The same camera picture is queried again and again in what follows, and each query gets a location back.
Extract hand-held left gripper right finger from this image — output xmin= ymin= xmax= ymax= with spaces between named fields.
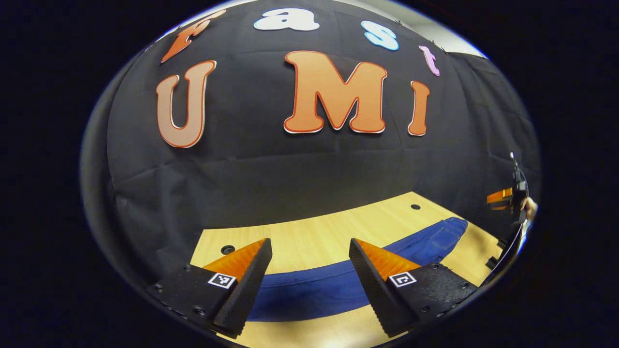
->
xmin=348 ymin=237 xmax=479 ymax=339

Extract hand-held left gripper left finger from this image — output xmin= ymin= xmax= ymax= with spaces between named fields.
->
xmin=147 ymin=237 xmax=273 ymax=338

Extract blue jeans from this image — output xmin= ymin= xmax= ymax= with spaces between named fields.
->
xmin=247 ymin=217 xmax=469 ymax=322

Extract black backdrop cloth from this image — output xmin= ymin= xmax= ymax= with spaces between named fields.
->
xmin=80 ymin=0 xmax=541 ymax=290

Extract black cable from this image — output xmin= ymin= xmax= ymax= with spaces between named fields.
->
xmin=481 ymin=222 xmax=526 ymax=287

